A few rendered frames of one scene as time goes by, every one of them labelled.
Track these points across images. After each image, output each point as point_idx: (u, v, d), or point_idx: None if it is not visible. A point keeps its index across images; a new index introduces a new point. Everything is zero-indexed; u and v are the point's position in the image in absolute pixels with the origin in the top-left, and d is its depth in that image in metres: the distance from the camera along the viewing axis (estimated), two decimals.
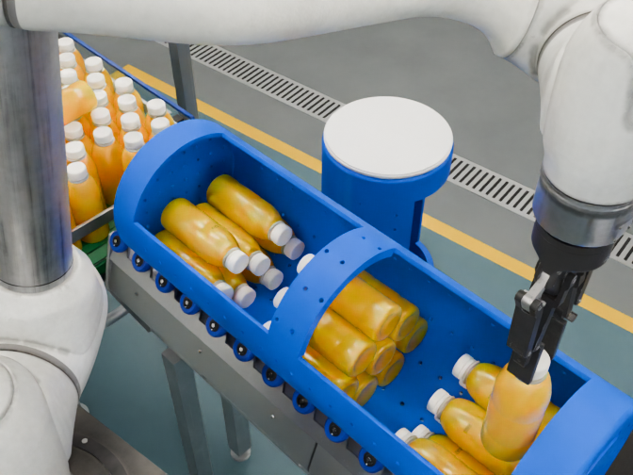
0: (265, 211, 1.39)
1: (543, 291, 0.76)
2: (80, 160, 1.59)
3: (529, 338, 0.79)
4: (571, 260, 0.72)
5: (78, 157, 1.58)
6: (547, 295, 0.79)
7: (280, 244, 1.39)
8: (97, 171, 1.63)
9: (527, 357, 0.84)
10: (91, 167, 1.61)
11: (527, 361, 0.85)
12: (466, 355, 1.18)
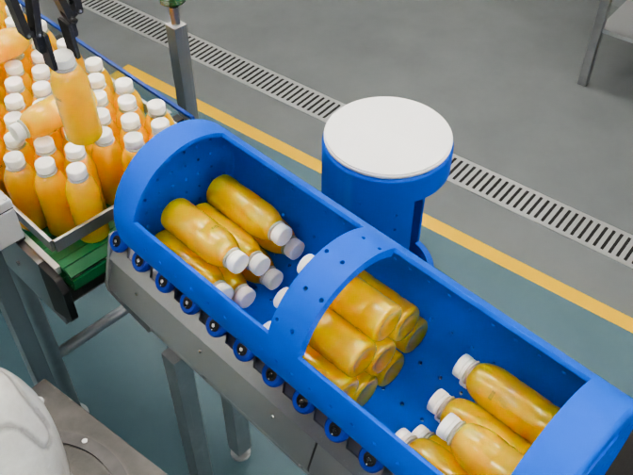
0: (265, 211, 1.39)
1: None
2: (80, 160, 1.59)
3: (18, 20, 1.22)
4: None
5: (78, 157, 1.58)
6: None
7: (280, 244, 1.39)
8: (97, 171, 1.63)
9: (40, 45, 1.28)
10: (91, 167, 1.61)
11: (41, 48, 1.29)
12: (466, 355, 1.18)
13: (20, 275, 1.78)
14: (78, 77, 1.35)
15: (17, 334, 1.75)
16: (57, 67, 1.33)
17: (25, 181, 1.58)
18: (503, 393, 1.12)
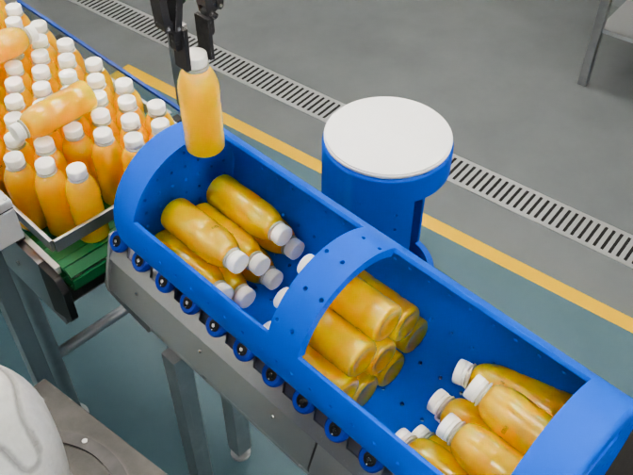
0: (265, 211, 1.39)
1: None
2: (202, 73, 1.20)
3: (160, 9, 1.09)
4: None
5: (200, 68, 1.19)
6: None
7: (280, 244, 1.39)
8: (219, 90, 1.25)
9: (176, 40, 1.15)
10: (215, 82, 1.22)
11: (177, 45, 1.15)
12: (463, 359, 1.19)
13: (20, 275, 1.78)
14: (500, 388, 1.08)
15: (17, 334, 1.75)
16: (474, 394, 1.09)
17: (25, 181, 1.58)
18: (512, 382, 1.13)
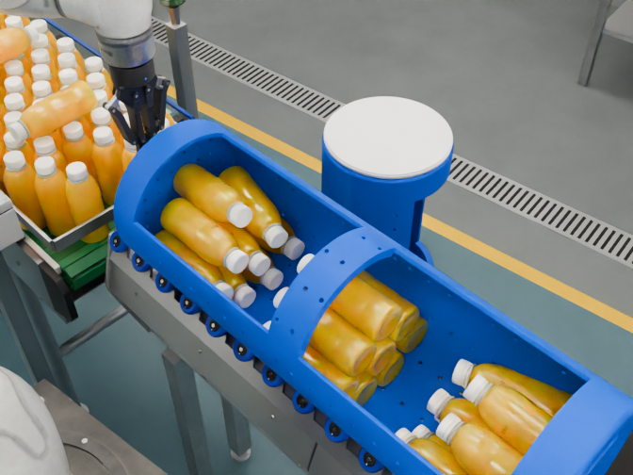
0: (270, 209, 1.39)
1: (154, 80, 1.37)
2: None
3: (157, 105, 1.41)
4: None
5: None
6: (145, 98, 1.37)
7: (271, 245, 1.38)
8: None
9: None
10: None
11: None
12: (463, 359, 1.19)
13: (20, 275, 1.78)
14: (500, 388, 1.08)
15: (17, 334, 1.75)
16: (474, 394, 1.09)
17: (25, 181, 1.58)
18: (512, 382, 1.13)
